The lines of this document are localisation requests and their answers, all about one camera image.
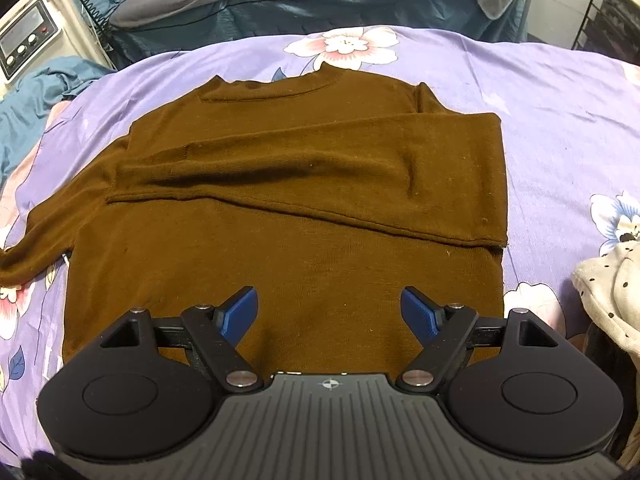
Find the purple floral bedsheet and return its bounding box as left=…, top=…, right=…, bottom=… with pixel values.
left=0, top=25, right=640, bottom=456

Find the brown sweater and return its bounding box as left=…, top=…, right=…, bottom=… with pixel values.
left=0, top=71, right=509, bottom=367

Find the white machine with display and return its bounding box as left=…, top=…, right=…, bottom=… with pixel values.
left=0, top=0, right=117, bottom=85

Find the teal blanket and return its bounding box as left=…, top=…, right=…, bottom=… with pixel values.
left=0, top=56, right=120, bottom=173

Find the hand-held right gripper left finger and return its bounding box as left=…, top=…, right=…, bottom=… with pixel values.
left=100, top=286, right=263, bottom=394

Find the cream dotted garment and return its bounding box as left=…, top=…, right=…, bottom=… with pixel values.
left=571, top=241, right=640, bottom=357

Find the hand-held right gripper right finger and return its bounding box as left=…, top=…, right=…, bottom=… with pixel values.
left=396, top=286, right=559, bottom=391

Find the black wire rack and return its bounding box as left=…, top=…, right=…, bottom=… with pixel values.
left=570, top=0, right=640, bottom=67

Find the black coiled cable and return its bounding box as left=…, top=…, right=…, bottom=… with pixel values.
left=72, top=0, right=112, bottom=41

